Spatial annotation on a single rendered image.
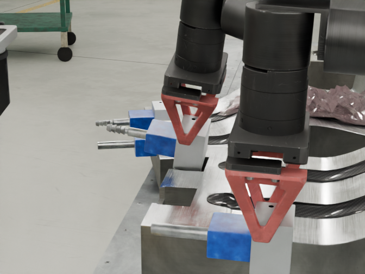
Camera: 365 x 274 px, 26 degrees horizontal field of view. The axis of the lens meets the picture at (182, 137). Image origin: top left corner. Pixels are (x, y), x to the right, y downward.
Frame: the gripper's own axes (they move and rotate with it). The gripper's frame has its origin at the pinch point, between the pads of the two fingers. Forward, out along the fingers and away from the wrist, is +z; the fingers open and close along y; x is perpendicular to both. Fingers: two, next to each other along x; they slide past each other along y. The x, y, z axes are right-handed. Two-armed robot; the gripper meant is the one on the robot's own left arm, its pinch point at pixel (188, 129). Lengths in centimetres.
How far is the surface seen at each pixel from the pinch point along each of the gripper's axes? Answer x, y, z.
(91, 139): 69, 233, 141
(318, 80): -19, 65, 18
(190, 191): -2.1, -8.5, 3.7
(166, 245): -1.3, -19.6, 4.0
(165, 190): 0.9, -8.5, 4.3
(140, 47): 85, 429, 174
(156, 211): 0.7, -15.6, 2.6
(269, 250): -11.6, -30.8, -6.1
